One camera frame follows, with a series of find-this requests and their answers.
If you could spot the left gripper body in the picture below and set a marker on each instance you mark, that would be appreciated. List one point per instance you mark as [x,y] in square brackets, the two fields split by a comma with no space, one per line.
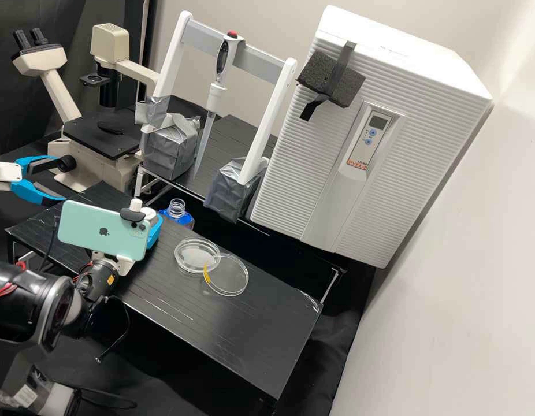
[1,175]

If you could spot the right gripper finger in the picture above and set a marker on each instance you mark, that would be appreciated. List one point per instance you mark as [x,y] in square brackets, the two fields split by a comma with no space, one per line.
[156,232]

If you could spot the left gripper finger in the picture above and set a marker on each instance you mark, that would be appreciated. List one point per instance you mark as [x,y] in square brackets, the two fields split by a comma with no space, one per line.
[25,164]
[27,187]

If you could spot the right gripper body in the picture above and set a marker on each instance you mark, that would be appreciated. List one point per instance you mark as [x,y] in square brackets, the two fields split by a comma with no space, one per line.
[122,263]

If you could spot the bottle cap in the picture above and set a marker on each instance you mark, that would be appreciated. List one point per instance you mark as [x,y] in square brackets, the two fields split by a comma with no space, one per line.
[150,214]

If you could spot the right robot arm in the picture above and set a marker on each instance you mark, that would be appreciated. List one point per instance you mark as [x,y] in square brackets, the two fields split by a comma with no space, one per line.
[29,299]

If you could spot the blue bottle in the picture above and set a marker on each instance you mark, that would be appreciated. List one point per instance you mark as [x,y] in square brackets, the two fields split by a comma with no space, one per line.
[179,219]

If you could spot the petri dish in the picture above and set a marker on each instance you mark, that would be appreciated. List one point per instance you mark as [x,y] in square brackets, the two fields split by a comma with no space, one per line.
[194,255]

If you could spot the cream microscope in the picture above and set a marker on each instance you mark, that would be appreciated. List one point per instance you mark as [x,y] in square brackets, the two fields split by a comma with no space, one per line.
[94,147]

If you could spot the grey taped block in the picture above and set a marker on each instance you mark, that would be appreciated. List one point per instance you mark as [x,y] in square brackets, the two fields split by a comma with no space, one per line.
[228,190]
[170,145]

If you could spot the petri dish lid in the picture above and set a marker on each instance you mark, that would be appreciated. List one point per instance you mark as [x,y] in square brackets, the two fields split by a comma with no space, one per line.
[230,275]

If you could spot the black platform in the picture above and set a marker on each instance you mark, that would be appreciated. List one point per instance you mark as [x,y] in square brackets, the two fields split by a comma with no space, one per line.
[235,138]
[215,320]

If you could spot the white pipette stand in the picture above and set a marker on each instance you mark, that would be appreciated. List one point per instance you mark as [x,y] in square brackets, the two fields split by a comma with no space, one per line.
[263,143]

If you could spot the pipette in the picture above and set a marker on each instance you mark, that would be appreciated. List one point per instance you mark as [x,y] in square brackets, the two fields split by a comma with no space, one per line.
[216,93]

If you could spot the incubator door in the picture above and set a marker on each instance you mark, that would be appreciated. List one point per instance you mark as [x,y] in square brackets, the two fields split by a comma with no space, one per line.
[306,164]

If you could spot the white incubator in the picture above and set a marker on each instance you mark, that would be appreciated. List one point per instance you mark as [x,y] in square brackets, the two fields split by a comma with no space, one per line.
[406,39]

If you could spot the right wrist camera phone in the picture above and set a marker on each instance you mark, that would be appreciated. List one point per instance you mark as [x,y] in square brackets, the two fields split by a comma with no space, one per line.
[98,225]

